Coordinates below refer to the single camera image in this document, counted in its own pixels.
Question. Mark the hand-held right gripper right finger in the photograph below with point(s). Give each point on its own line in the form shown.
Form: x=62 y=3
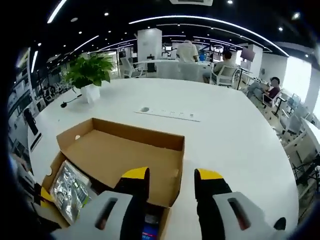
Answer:
x=260 y=220

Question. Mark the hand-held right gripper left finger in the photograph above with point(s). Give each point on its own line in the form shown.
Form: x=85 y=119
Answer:
x=87 y=225

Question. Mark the silver foil pouch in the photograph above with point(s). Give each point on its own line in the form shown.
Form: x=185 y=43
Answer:
x=67 y=190

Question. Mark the blue soft tissue packet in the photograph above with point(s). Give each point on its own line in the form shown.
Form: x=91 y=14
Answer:
x=150 y=233

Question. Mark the brown cardboard shoe box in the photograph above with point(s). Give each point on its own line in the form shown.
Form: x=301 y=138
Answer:
x=120 y=155

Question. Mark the grey metal shelving rack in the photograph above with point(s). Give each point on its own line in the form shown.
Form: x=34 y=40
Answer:
x=22 y=82

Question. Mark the green potted plant white pot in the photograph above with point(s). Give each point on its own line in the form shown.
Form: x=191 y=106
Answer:
x=87 y=72

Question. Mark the white table socket panel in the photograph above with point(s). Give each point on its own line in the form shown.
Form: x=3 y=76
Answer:
x=170 y=114

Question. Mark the white mesh office chair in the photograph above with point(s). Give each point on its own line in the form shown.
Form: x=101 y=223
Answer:
x=130 y=67
x=228 y=75

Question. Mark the grey desk monitor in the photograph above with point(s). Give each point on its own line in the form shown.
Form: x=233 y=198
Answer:
x=248 y=53

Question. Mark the white office counter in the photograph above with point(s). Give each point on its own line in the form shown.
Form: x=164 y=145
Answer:
x=170 y=68

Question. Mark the white square pillar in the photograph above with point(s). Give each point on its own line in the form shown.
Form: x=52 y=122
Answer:
x=150 y=45

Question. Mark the long ceiling light strip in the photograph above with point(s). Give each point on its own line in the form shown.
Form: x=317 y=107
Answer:
x=56 y=12

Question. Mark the curved ceiling light strip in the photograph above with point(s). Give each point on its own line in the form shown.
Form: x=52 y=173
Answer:
x=185 y=16

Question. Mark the ceiling air conditioner vent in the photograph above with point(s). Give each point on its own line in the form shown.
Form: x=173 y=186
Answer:
x=191 y=2

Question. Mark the wall display screen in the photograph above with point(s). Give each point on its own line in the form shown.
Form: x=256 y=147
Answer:
x=220 y=47

